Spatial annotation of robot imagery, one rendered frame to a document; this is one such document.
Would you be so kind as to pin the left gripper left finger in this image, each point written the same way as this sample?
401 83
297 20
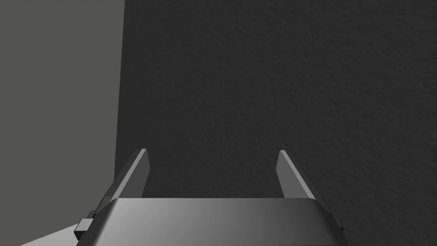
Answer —
134 177

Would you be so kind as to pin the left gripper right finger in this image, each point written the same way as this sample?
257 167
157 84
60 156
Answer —
293 178

